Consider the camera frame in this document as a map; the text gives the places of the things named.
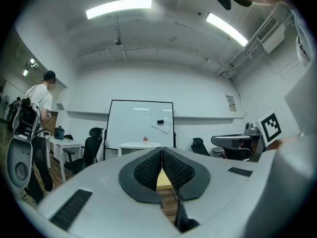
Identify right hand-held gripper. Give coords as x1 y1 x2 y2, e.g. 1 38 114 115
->
211 110 283 162

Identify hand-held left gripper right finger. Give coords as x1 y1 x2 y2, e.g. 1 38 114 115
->
161 146 211 202

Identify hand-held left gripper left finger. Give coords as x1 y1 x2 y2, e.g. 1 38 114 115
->
118 146 163 204

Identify person's right forearm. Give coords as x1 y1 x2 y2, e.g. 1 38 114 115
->
267 135 302 151

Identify black office chair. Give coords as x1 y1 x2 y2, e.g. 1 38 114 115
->
63 127 105 176
191 137 211 157

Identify wooden desk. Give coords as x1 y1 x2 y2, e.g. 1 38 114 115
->
156 170 174 191

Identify whiteboard on black stand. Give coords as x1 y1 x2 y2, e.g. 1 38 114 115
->
103 99 177 160

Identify white paper sheet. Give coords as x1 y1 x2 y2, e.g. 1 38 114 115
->
151 122 171 134

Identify white desk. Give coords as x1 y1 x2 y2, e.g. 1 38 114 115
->
46 135 83 183

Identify white ceiling pipes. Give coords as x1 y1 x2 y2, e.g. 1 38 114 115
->
217 3 276 80

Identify dark rice cooker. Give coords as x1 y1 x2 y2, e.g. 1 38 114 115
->
53 125 66 140

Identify white air conditioner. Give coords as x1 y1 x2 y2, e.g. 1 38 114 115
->
256 15 286 55

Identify person's white shirt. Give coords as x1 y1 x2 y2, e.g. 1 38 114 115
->
288 5 314 68

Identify wall poster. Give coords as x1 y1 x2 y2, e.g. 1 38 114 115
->
225 95 238 113

